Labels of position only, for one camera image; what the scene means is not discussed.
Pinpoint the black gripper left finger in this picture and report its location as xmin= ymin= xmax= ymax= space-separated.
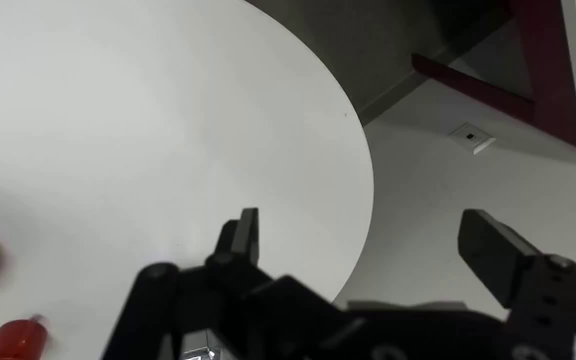
xmin=214 ymin=208 xmax=261 ymax=265

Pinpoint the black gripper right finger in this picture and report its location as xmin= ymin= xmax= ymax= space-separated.
xmin=459 ymin=208 xmax=541 ymax=309

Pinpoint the red plastic cup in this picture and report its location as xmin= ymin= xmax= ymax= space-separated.
xmin=0 ymin=320 xmax=48 ymax=360

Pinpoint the white wall outlet plate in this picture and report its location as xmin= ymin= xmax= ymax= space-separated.
xmin=450 ymin=124 xmax=496 ymax=155

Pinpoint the dark red desk frame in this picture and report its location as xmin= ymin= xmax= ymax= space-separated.
xmin=412 ymin=0 xmax=576 ymax=147

